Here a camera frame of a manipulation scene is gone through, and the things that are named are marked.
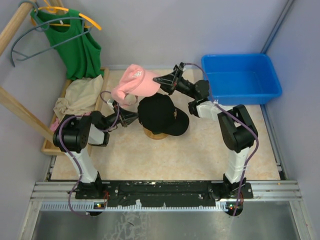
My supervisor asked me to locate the blue plastic bin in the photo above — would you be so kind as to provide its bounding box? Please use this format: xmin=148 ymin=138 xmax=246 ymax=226
xmin=201 ymin=53 xmax=283 ymax=106

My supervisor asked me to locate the pink cap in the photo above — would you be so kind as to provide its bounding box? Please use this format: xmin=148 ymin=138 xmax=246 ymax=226
xmin=111 ymin=64 xmax=161 ymax=107

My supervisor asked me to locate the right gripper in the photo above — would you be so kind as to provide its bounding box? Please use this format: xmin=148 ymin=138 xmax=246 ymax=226
xmin=152 ymin=69 xmax=197 ymax=100

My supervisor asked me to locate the pink cloth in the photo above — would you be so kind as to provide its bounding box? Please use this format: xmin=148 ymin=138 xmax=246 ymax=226
xmin=49 ymin=117 xmax=61 ymax=133

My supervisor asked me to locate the black baseball cap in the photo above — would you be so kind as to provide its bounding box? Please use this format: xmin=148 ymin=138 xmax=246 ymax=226
xmin=137 ymin=93 xmax=190 ymax=137

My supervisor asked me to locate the yellow hanger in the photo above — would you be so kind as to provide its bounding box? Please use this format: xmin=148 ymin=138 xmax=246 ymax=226
xmin=31 ymin=0 xmax=103 ymax=31

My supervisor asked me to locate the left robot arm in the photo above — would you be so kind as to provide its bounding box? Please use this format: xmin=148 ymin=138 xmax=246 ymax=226
xmin=52 ymin=103 xmax=138 ymax=199

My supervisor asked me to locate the cream cloth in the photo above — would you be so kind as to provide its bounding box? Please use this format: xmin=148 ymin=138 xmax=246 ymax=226
xmin=53 ymin=74 xmax=104 ymax=121

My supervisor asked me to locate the wooden clothes rack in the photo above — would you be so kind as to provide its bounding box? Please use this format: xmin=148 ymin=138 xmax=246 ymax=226
xmin=0 ymin=0 xmax=110 ymax=157

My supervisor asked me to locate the aluminium frame rail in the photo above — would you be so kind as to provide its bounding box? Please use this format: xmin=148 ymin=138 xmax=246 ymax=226
xmin=30 ymin=180 xmax=302 ymax=216

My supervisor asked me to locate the wooden hat stand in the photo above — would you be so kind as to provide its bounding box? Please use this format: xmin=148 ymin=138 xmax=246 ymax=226
xmin=143 ymin=128 xmax=169 ymax=140

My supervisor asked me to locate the green tank top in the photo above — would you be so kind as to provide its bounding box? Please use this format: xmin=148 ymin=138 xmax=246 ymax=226
xmin=39 ymin=11 xmax=104 ymax=80

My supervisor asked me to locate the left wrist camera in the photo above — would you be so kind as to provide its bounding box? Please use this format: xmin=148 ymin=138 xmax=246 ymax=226
xmin=107 ymin=98 xmax=114 ymax=108

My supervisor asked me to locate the grey-blue hanger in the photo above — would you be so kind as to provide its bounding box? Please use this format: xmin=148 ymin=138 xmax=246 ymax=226
xmin=8 ymin=0 xmax=96 ymax=67

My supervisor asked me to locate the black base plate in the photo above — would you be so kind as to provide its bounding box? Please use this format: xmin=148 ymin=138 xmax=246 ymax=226
xmin=75 ymin=179 xmax=253 ymax=208

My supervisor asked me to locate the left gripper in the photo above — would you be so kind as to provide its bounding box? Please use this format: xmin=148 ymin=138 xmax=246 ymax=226
xmin=102 ymin=104 xmax=141 ymax=131

